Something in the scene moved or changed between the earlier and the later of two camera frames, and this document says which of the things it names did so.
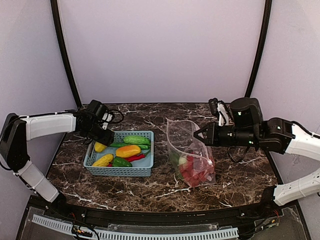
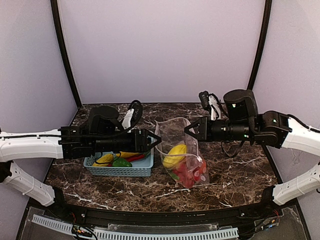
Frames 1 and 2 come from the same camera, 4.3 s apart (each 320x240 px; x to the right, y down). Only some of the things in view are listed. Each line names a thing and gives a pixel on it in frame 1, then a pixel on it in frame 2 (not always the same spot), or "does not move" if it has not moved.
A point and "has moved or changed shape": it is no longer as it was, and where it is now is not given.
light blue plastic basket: (141, 167) does not move
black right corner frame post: (268, 7) does not move
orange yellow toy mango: (128, 150) does not move
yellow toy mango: (99, 147) has moved or changed shape
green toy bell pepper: (120, 162) does not move
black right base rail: (273, 167) does not move
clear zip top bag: (191, 159) has moved or changed shape
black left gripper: (100, 135) → (143, 140)
